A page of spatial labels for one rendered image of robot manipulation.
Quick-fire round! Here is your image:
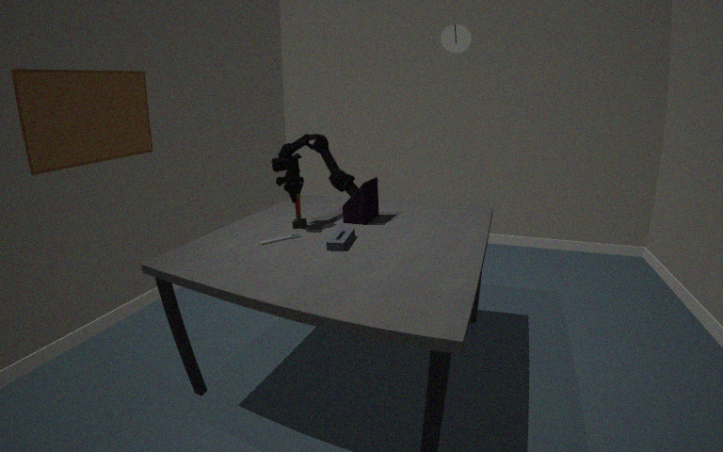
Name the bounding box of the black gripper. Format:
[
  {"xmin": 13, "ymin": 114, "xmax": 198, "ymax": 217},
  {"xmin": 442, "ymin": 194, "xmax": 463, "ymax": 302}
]
[{"xmin": 283, "ymin": 169, "xmax": 304, "ymax": 202}]

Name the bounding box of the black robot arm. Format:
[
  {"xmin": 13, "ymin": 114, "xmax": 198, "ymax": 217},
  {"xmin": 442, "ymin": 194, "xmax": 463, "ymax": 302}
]
[{"xmin": 271, "ymin": 134, "xmax": 358, "ymax": 197}]

